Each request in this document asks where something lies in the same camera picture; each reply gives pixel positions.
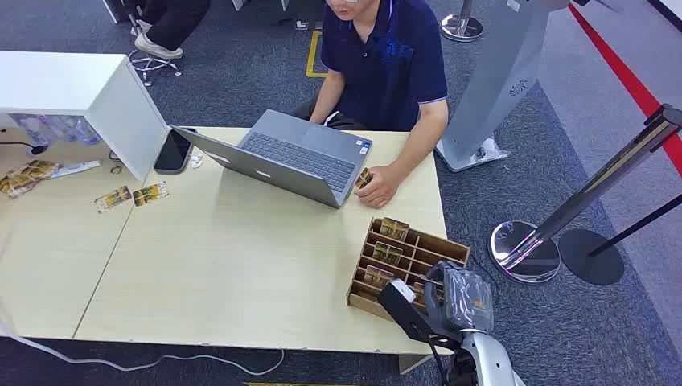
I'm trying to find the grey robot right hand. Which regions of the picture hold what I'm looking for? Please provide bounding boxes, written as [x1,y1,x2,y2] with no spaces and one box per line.
[421,260,495,335]

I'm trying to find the person's left hand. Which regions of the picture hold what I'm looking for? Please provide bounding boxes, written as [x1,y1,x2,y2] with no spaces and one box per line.
[354,163,406,209]

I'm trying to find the wooden slotted card tray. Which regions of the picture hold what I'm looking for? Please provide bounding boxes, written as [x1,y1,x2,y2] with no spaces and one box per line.
[346,216,471,323]

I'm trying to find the seated person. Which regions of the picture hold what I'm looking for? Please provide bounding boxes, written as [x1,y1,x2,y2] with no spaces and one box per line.
[130,0,212,60]

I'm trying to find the white table leg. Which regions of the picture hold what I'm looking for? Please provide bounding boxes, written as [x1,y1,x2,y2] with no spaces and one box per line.
[398,354,433,376]

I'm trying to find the grey laptop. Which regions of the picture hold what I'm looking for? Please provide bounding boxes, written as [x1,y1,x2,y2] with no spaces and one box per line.
[170,109,374,210]

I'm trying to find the clear plastic wrap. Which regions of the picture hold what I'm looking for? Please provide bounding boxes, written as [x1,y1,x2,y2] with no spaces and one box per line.
[473,137,511,162]

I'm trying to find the grey kiosk stand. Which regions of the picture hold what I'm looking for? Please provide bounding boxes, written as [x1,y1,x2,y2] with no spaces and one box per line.
[435,0,571,174]

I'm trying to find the black smartphone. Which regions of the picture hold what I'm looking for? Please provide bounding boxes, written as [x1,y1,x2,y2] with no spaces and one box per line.
[153,127,197,176]

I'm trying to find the chrome chair base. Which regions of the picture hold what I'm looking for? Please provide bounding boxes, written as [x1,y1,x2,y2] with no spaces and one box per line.
[126,13,183,88]

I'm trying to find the white flat packet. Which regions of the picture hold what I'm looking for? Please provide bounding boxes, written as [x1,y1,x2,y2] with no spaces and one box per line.
[50,159,102,179]

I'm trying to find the clear plastic bottle pack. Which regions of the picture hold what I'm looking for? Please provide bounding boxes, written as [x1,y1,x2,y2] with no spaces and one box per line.
[9,114,102,147]

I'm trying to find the white shelf box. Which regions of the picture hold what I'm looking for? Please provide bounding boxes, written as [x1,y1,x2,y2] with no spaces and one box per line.
[0,50,171,183]

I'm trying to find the pile of gold cards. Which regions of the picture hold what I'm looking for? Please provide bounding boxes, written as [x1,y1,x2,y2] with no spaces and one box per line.
[0,159,62,199]

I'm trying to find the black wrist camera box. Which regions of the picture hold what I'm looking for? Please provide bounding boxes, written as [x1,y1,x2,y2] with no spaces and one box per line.
[376,279,462,350]

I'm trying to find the black stanchion post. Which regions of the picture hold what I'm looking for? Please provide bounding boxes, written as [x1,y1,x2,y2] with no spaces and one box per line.
[558,194,682,287]

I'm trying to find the chrome stanchion post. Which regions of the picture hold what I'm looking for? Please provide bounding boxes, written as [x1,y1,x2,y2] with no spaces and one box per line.
[489,104,682,285]
[440,0,485,43]

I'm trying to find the white floor cable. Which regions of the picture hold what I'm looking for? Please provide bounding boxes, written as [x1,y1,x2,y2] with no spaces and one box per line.
[0,319,286,377]

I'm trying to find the black power cable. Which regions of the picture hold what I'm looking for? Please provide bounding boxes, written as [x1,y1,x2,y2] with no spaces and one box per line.
[0,140,50,157]

